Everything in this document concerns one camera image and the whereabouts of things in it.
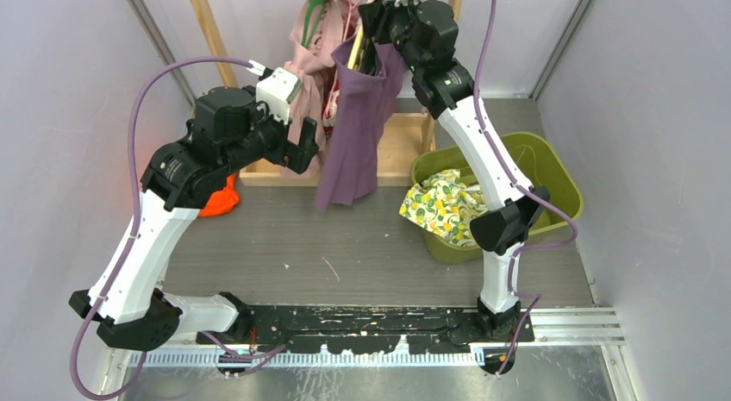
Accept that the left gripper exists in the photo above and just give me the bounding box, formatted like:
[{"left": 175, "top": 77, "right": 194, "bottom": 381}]
[{"left": 221, "top": 86, "right": 318, "bottom": 177}]

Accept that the purple skirt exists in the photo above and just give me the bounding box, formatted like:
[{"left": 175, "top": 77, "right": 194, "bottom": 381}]
[{"left": 315, "top": 39, "right": 407, "bottom": 213}]

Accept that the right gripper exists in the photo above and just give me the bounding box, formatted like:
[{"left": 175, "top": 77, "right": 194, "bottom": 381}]
[{"left": 355, "top": 0, "right": 422, "bottom": 76}]

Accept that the green plastic basket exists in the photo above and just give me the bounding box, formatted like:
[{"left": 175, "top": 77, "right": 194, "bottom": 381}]
[{"left": 410, "top": 132, "right": 584, "bottom": 265}]

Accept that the red floral garment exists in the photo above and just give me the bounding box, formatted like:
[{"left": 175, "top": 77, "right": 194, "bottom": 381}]
[{"left": 322, "top": 78, "right": 341, "bottom": 139}]

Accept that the orange cloth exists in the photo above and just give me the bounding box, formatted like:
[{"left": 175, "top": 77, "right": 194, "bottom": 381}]
[{"left": 198, "top": 173, "right": 241, "bottom": 218}]

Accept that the yellow hanger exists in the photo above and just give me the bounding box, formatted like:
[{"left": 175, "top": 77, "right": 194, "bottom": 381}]
[{"left": 347, "top": 20, "right": 378, "bottom": 76}]

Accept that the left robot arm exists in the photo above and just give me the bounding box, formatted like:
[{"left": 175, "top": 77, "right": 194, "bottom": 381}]
[{"left": 69, "top": 82, "right": 319, "bottom": 352}]

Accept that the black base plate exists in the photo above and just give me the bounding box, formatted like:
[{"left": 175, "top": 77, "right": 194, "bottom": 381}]
[{"left": 196, "top": 304, "right": 535, "bottom": 373}]

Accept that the wooden clothes rack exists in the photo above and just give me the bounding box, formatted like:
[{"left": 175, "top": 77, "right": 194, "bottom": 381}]
[{"left": 189, "top": 0, "right": 435, "bottom": 186}]

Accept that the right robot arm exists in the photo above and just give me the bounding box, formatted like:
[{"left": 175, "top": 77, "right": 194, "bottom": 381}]
[{"left": 359, "top": 0, "right": 550, "bottom": 341}]

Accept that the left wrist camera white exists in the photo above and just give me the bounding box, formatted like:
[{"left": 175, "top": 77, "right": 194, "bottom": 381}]
[{"left": 255, "top": 67, "right": 302, "bottom": 126}]

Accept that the lemon print skirt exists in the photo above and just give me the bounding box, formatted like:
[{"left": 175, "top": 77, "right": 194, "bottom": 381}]
[{"left": 399, "top": 168, "right": 489, "bottom": 247}]

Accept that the pink dress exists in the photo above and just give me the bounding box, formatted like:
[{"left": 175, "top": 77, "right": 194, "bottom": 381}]
[{"left": 281, "top": 0, "right": 352, "bottom": 178}]

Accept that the green hanger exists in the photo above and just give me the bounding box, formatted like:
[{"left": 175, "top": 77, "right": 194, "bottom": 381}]
[{"left": 301, "top": 0, "right": 330, "bottom": 49}]

